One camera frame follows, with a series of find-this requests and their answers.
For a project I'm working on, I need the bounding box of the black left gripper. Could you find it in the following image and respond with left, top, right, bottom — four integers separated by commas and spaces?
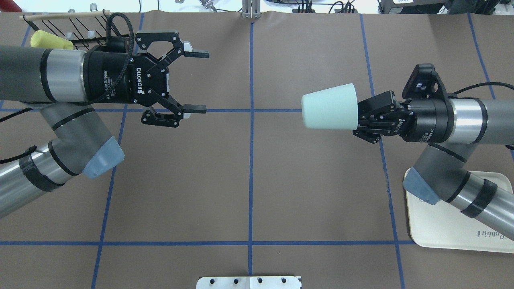
84, 31, 210, 128

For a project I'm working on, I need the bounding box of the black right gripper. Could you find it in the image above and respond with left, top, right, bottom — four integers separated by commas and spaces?
353, 90, 452, 143

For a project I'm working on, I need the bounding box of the light green cup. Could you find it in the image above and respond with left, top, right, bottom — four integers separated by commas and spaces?
301, 83, 359, 130

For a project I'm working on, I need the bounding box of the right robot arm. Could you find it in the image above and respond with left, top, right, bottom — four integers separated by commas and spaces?
353, 91, 513, 239

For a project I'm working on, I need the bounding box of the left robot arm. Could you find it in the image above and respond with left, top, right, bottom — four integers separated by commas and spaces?
1, 31, 210, 217

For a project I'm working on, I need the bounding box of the cream rabbit tray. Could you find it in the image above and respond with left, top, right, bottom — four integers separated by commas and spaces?
405, 191, 514, 254

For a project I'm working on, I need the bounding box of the yellow cup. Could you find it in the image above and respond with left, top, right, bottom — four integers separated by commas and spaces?
31, 31, 75, 51

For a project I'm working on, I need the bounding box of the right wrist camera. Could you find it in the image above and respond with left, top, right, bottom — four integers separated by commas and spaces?
402, 63, 447, 100

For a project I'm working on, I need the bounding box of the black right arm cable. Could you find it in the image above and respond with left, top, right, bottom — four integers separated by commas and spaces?
446, 82, 514, 99

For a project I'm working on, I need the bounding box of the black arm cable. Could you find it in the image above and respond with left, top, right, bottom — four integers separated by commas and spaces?
0, 13, 135, 163
446, 82, 514, 99

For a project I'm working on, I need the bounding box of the wooden rack handle rod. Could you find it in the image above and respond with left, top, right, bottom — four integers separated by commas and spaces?
18, 10, 112, 21

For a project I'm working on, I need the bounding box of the black wire cup rack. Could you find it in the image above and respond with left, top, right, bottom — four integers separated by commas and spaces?
21, 12, 130, 51

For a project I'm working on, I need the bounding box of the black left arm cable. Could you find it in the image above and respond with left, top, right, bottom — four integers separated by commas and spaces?
0, 13, 135, 163

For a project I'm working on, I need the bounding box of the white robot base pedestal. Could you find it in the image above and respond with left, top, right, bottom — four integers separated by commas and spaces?
196, 276, 302, 289

